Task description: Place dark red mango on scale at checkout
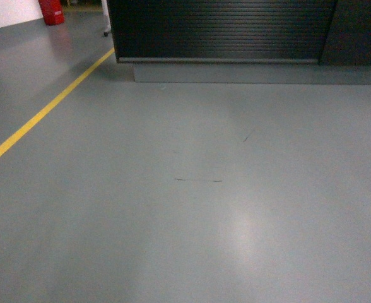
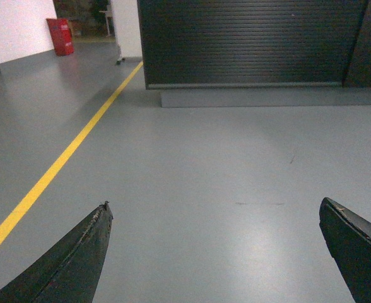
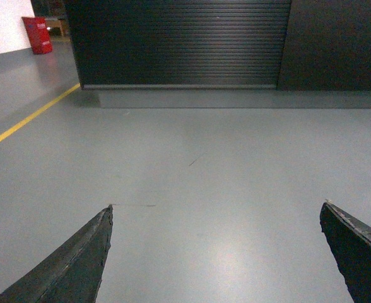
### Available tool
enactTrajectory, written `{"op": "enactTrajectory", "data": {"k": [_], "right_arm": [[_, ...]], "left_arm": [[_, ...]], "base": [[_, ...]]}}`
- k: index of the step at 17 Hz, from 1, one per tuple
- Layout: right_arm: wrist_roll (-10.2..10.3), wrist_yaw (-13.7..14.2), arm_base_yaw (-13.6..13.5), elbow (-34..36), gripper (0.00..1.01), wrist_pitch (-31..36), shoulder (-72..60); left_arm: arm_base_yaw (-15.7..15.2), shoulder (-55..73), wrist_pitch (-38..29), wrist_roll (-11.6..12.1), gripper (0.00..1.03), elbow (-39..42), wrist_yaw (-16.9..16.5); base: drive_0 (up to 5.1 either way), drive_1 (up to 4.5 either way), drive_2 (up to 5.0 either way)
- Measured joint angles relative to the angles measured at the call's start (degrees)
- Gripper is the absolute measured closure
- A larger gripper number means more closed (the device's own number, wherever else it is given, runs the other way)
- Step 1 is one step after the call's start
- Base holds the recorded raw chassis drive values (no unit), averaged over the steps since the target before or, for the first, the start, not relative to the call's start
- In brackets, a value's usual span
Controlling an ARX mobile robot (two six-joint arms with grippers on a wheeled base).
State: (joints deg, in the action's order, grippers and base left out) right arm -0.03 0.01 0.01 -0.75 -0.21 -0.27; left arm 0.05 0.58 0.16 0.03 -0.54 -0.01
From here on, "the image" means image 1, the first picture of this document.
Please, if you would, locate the black checkout counter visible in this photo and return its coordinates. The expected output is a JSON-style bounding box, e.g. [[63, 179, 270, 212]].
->
[[107, 1, 371, 85]]

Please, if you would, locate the white cart leg with caster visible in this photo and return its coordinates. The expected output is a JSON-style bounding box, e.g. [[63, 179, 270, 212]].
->
[[101, 0, 111, 37]]

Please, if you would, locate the red fire extinguisher box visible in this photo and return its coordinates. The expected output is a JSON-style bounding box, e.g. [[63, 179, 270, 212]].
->
[[38, 0, 65, 26]]

